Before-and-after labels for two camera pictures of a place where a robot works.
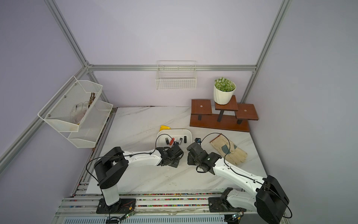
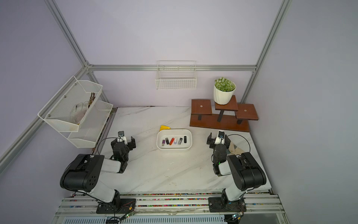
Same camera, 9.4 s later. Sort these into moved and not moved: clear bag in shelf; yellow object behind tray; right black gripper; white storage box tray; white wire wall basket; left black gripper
Moved: right black gripper; left black gripper
Not moved: yellow object behind tray; clear bag in shelf; white wire wall basket; white storage box tray
